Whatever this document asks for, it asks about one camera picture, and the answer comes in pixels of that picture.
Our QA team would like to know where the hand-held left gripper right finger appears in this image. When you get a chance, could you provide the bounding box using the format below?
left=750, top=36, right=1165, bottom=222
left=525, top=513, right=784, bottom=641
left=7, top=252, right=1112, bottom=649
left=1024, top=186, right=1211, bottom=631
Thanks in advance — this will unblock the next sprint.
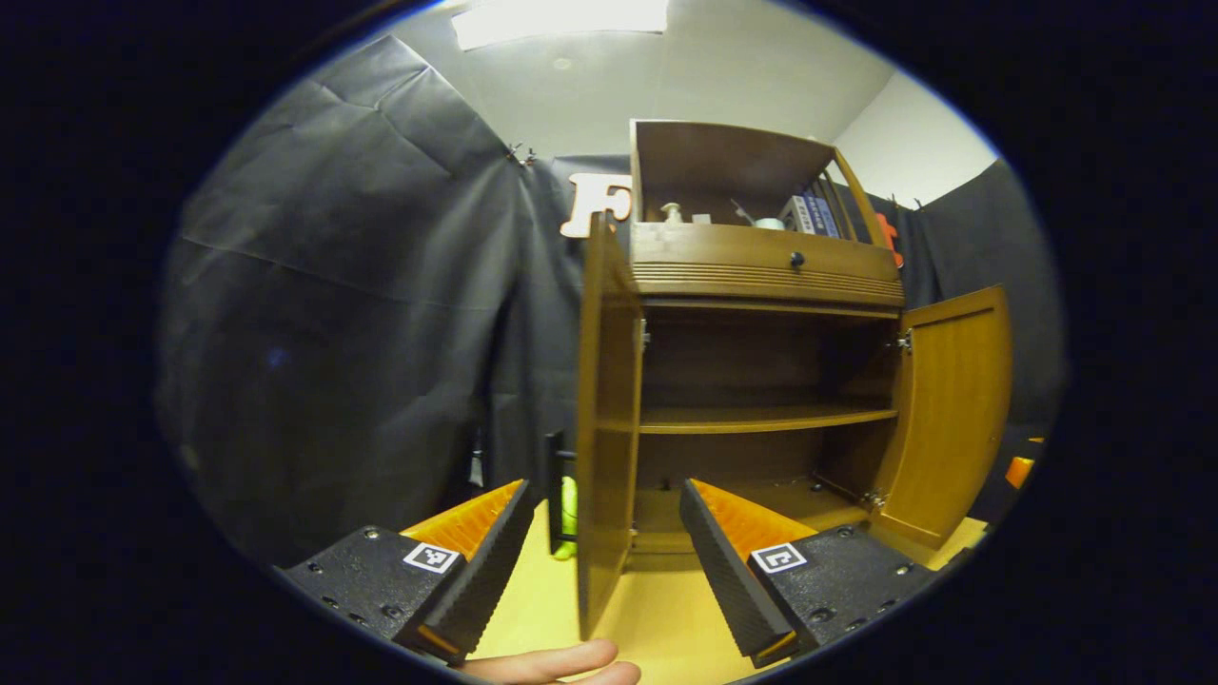
left=678, top=479, right=941, bottom=670

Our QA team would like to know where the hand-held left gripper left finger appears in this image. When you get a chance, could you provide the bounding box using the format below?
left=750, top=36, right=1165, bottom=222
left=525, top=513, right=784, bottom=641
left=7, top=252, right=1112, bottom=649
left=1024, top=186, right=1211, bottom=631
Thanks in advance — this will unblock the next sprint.
left=282, top=479, right=537, bottom=667

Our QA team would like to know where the wooden cabinet door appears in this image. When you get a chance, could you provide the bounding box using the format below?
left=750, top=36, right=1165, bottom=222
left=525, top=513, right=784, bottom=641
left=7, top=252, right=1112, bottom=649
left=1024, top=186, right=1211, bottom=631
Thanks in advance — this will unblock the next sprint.
left=871, top=284, right=1014, bottom=551
left=574, top=211, right=648, bottom=640

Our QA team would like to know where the wooden double-door shoe cabinet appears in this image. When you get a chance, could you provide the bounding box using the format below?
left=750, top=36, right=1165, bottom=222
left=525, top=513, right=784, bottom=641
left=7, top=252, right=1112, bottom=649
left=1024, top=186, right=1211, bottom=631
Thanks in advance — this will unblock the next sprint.
left=574, top=119, right=1014, bottom=640

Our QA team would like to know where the wooden cabinet drawer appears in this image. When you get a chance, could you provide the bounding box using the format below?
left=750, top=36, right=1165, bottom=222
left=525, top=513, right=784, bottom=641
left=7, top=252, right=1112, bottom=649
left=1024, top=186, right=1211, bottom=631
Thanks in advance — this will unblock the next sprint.
left=631, top=222, right=903, bottom=286

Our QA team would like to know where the wooden inner shelf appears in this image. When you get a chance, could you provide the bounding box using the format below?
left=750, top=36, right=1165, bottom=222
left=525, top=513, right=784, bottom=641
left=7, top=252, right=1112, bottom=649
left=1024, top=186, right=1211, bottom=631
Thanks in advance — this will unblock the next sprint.
left=638, top=404, right=900, bottom=436

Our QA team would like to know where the black backdrop cloth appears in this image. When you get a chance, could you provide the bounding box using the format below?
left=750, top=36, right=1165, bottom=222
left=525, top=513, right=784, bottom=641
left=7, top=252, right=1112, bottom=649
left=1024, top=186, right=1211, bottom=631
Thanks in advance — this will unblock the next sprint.
left=157, top=33, right=1067, bottom=572

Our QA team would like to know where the black door handle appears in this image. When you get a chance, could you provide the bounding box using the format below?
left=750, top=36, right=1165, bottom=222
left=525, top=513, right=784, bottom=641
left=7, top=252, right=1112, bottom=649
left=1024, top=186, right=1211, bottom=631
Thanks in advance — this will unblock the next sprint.
left=544, top=430, right=579, bottom=558

